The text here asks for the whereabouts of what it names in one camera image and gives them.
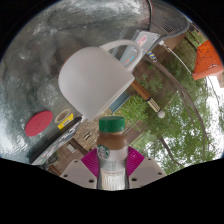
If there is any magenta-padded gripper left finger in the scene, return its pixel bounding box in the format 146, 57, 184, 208
59, 148, 100, 190

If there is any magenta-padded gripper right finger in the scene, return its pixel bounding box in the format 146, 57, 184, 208
125, 146, 168, 190

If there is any green-capped coffee drink bottle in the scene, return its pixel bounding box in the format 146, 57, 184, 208
96, 116, 130, 191

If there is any round brown sticker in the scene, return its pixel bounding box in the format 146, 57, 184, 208
54, 108, 72, 124

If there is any flat round red coaster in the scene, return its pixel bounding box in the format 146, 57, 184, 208
24, 110, 54, 138

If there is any white ceramic mug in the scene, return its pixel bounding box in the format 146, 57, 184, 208
58, 39, 144, 122

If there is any blue yellow striped cone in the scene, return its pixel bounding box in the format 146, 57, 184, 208
146, 49, 158, 63

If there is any orange patio umbrella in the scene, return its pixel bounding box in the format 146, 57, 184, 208
192, 39, 224, 81

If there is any grey laptop with stickers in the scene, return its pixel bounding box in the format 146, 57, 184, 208
119, 29, 162, 68

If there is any grey woven patio chair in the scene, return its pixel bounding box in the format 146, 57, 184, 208
146, 0, 192, 38

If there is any stone brick fountain wall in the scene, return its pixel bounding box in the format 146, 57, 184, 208
64, 118, 102, 153

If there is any globe-topped wooden lamp post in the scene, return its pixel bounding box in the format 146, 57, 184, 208
130, 79, 166, 120

